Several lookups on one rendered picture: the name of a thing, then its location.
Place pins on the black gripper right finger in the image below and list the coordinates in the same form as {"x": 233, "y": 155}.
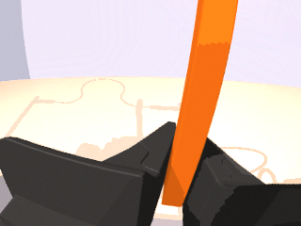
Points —
{"x": 223, "y": 193}

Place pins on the grey wire stand with two posts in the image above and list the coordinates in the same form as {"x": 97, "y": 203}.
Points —
{"x": 5, "y": 198}

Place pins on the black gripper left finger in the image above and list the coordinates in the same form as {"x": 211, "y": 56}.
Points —
{"x": 122, "y": 190}

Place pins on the orange handle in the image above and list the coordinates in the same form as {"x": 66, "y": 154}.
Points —
{"x": 206, "y": 69}

